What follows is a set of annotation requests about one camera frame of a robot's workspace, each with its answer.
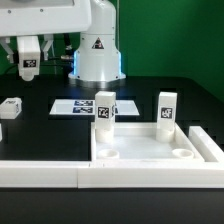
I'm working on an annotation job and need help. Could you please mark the black cables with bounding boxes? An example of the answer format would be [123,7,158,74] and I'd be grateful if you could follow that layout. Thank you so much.
[2,33,75,76]

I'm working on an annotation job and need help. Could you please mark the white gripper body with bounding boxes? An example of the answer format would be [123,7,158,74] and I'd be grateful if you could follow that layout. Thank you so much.
[0,0,91,37]

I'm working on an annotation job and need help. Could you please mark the white U-shaped fence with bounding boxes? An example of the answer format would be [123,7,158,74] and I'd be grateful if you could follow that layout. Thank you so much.
[0,126,224,188]

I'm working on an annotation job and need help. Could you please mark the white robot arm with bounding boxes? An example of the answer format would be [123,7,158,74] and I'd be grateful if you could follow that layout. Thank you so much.
[0,0,125,88]

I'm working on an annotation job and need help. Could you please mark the white marker plate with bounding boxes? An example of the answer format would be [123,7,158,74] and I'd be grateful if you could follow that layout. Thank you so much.
[50,99,139,116]

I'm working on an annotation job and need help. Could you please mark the white block at left edge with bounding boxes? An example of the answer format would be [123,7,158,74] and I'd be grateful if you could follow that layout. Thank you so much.
[0,123,3,142]

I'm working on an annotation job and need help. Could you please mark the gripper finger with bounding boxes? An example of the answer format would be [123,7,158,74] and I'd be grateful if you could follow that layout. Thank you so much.
[0,37,14,63]
[41,34,54,61]

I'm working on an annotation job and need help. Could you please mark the white square tabletop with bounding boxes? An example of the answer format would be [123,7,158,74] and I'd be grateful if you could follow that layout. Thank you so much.
[91,122,205,162]

